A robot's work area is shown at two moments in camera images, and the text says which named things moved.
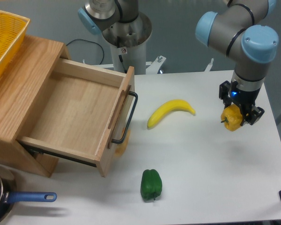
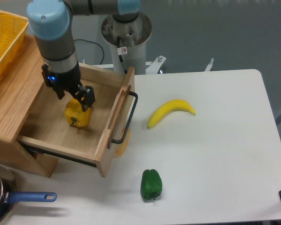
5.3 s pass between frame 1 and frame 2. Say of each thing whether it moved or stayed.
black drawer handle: stayed
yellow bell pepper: moved
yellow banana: stayed
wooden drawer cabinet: stayed
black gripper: moved
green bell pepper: stayed
